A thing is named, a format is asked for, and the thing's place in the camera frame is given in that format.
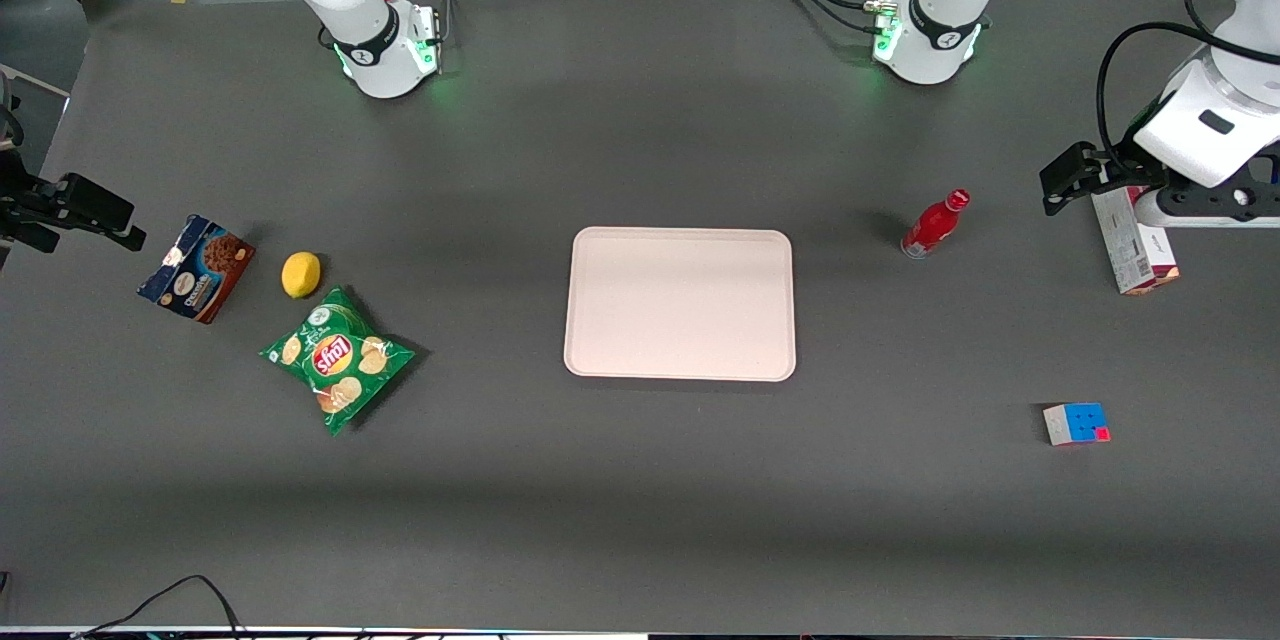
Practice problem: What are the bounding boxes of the red cookie box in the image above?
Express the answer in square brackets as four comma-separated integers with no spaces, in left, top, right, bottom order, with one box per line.
[1090,184,1181,297]

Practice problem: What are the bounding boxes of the blue chocolate cookie box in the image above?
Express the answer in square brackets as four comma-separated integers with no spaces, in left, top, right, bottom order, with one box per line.
[137,214,257,325]

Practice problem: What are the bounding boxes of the pale pink plastic tray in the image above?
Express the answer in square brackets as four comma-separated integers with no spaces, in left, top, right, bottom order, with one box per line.
[563,226,798,383]

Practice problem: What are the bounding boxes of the red bottle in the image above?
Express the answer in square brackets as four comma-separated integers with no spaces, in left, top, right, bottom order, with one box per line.
[900,188,972,261]

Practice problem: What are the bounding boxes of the yellow lemon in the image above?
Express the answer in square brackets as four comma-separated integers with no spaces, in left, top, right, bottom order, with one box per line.
[281,251,323,300]

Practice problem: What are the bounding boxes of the colourful puzzle cube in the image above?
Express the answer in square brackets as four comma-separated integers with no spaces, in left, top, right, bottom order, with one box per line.
[1042,402,1112,448]

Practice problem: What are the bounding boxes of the green chips bag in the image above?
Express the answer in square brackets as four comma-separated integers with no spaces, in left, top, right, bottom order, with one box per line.
[259,286,417,437]

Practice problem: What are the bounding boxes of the grey table mat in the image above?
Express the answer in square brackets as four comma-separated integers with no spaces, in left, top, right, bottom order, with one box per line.
[0,0,1280,637]

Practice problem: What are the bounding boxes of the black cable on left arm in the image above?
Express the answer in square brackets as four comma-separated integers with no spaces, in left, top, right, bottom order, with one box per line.
[1096,0,1280,171]

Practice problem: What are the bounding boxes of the black cables at left arm base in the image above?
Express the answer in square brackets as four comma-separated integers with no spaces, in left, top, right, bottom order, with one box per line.
[765,0,881,33]

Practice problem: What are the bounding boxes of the thin black looped cable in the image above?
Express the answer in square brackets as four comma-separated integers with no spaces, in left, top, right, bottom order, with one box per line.
[75,574,246,640]

